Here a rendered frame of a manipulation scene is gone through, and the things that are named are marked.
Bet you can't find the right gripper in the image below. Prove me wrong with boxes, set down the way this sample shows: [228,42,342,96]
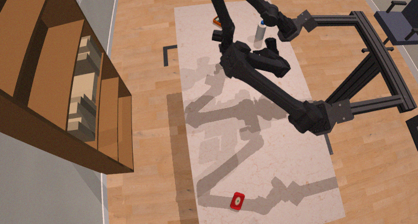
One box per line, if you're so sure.
[218,42,229,54]

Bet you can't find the red mint tin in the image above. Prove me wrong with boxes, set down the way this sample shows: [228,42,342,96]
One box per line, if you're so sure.
[230,192,245,210]

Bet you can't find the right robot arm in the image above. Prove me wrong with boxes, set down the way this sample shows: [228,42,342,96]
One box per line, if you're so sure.
[211,0,297,45]

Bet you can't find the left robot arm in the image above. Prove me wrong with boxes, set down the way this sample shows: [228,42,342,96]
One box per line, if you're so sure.
[220,37,331,134]

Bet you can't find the white bottle with blue cap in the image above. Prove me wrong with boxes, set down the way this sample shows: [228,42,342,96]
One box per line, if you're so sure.
[255,21,267,40]

